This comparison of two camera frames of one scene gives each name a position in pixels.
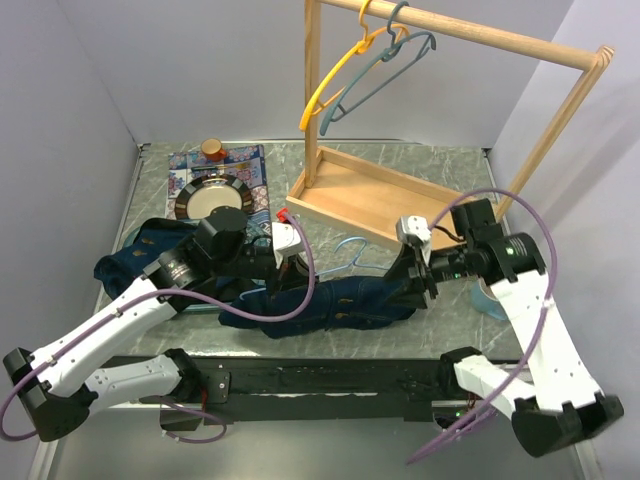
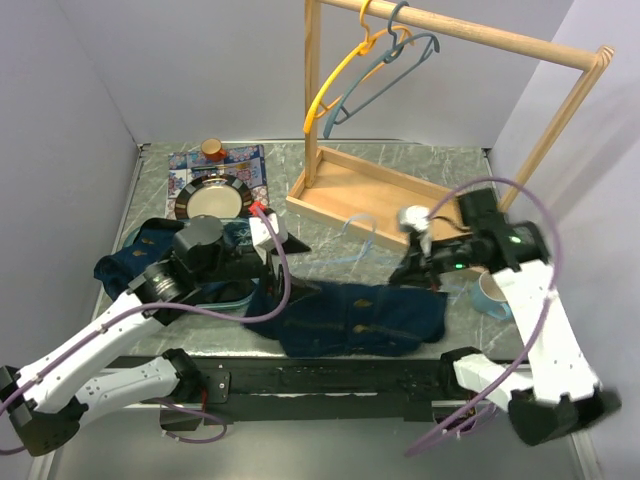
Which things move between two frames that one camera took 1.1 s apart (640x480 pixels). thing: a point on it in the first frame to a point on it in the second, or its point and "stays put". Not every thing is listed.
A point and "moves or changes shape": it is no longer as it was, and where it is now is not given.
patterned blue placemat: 245,163 stays put
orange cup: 212,149 stays put
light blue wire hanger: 334,270 to 369,246
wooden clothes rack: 372,194 stays put
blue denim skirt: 336,303 moves or changes shape
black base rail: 314,391 stays put
